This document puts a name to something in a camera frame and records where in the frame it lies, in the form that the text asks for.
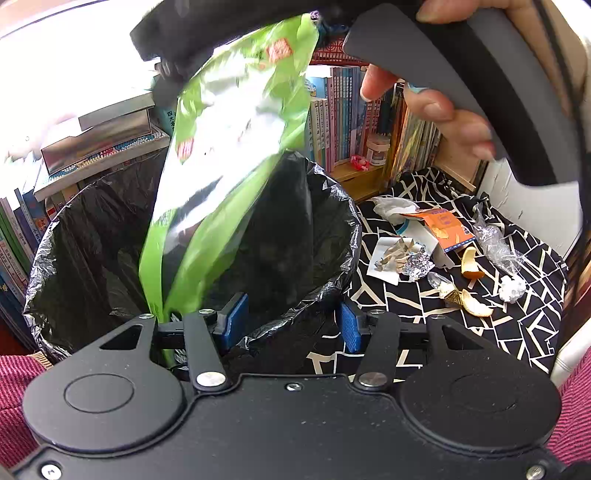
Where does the pile of nut shells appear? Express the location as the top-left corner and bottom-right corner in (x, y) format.
(376, 237), (419, 271)

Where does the white paper sheet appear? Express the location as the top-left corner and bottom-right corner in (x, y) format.
(367, 236), (430, 284)

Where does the leaning pile of books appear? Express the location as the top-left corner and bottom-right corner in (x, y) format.
(34, 90), (171, 201)

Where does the black cable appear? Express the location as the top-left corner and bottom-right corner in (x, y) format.
(538, 0), (583, 134)

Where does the trash bin with black liner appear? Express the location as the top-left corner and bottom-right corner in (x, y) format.
(23, 150), (363, 365)

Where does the red plastic basket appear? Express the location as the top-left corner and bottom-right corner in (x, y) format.
(310, 39), (370, 65)

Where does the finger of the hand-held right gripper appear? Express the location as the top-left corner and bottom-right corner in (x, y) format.
(150, 54), (195, 109)

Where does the row of green blue books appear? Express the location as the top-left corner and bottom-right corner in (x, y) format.
(0, 185), (61, 324)

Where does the white leather cushion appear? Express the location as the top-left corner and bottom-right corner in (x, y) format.
(554, 330), (591, 388)

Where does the row of upright books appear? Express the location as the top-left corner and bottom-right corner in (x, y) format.
(305, 65), (407, 171)

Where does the white blue packet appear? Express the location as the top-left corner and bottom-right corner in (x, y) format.
(399, 217), (455, 269)

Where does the orange paper packet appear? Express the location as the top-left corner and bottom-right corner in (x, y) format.
(406, 208), (476, 252)

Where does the green snack bag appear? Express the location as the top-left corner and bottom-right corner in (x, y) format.
(139, 13), (320, 365)

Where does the white paper ball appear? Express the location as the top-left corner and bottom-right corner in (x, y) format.
(499, 276), (527, 303)

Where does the row of thin colourful magazines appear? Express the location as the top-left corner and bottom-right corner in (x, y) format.
(385, 83), (444, 185)

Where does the aluminium foil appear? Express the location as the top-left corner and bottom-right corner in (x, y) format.
(399, 244), (435, 281)

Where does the clear plastic bag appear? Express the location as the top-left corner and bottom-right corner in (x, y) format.
(471, 208), (525, 278)

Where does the yellow fruit peel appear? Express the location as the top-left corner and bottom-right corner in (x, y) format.
(461, 246), (483, 280)
(455, 288), (494, 318)

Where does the wooden easel stand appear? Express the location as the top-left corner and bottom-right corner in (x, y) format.
(434, 136), (488, 192)

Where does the person's right hand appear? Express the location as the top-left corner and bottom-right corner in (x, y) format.
(360, 0), (544, 161)

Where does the white plastic jar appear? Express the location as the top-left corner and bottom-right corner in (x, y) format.
(366, 134), (392, 167)

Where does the black white patterned tablecloth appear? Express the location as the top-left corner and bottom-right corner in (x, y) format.
(307, 167), (570, 374)

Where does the white tissue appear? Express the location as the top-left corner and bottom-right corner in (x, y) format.
(372, 196), (419, 224)

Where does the wooden desktop shelf with drawers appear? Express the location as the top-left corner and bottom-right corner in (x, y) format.
(330, 159), (393, 204)

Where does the gold foil wrapper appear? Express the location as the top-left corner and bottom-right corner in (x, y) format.
(427, 272), (462, 308)

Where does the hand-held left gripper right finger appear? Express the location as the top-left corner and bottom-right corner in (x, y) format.
(339, 300), (492, 391)

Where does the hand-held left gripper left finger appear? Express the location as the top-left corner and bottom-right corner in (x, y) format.
(99, 292), (250, 391)

